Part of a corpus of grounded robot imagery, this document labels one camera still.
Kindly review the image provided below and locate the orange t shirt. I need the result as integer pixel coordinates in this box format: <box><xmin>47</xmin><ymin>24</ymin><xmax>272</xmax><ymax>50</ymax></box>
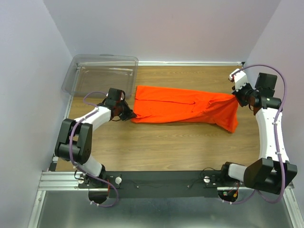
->
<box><xmin>131</xmin><ymin>85</ymin><xmax>238</xmax><ymax>133</ymax></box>

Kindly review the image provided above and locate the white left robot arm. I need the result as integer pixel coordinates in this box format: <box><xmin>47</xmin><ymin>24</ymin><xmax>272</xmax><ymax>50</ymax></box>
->
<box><xmin>55</xmin><ymin>88</ymin><xmax>137</xmax><ymax>188</ymax></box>

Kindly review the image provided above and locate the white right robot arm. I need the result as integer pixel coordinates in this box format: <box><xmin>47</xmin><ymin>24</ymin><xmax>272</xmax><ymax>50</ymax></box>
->
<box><xmin>218</xmin><ymin>69</ymin><xmax>297</xmax><ymax>195</ymax></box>

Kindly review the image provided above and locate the clear plastic bin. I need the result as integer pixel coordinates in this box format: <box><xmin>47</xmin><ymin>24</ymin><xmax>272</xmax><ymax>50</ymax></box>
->
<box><xmin>62</xmin><ymin>54</ymin><xmax>138</xmax><ymax>98</ymax></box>

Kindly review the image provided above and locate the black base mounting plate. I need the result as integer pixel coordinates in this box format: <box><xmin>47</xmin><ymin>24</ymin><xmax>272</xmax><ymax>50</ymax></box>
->
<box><xmin>78</xmin><ymin>169</ymin><xmax>245</xmax><ymax>199</ymax></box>

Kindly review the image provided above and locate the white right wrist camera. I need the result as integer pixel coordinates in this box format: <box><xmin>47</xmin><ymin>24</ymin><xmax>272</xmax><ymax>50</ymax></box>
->
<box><xmin>228</xmin><ymin>68</ymin><xmax>249</xmax><ymax>92</ymax></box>

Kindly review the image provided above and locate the aluminium frame rail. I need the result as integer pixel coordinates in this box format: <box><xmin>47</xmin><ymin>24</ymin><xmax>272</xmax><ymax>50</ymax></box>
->
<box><xmin>38</xmin><ymin>171</ymin><xmax>79</xmax><ymax>191</ymax></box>

